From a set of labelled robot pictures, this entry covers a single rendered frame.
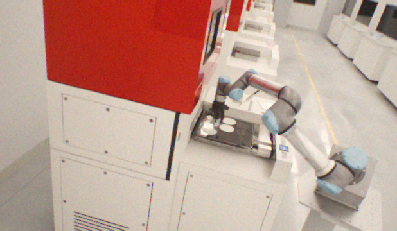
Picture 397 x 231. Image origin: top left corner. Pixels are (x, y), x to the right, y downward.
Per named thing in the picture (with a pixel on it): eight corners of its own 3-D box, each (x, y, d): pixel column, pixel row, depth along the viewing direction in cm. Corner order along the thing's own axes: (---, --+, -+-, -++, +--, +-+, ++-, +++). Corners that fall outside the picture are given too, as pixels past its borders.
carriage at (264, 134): (256, 154, 193) (257, 151, 192) (258, 129, 226) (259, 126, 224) (269, 158, 192) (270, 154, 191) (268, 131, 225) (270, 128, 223)
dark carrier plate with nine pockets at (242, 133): (196, 133, 195) (196, 133, 195) (206, 112, 226) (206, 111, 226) (250, 147, 191) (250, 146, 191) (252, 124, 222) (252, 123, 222)
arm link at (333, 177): (360, 178, 148) (284, 95, 147) (339, 200, 146) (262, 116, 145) (345, 175, 160) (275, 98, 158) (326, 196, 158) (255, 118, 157)
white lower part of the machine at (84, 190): (54, 250, 205) (48, 148, 169) (110, 178, 278) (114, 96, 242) (154, 282, 197) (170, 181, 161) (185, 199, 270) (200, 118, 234)
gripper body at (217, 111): (207, 116, 198) (210, 99, 193) (214, 113, 205) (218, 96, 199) (216, 120, 194) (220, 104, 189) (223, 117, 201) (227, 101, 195)
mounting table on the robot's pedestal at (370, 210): (372, 207, 191) (381, 191, 185) (370, 257, 155) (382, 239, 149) (300, 177, 208) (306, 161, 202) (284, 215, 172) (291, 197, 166)
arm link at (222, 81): (224, 80, 182) (216, 75, 188) (220, 97, 187) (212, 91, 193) (234, 79, 187) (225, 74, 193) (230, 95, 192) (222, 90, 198)
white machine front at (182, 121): (165, 179, 161) (175, 112, 144) (197, 117, 234) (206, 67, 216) (171, 181, 161) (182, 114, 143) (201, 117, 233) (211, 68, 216)
